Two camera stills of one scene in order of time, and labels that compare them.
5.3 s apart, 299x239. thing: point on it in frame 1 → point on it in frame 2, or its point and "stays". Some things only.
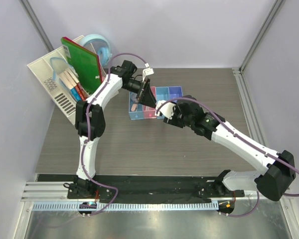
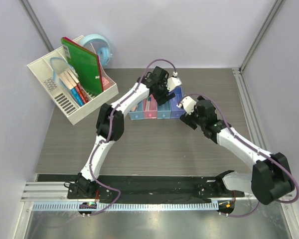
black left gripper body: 133,85 → 162,91
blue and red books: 78,93 stays
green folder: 84,64 stays
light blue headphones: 104,54 stays
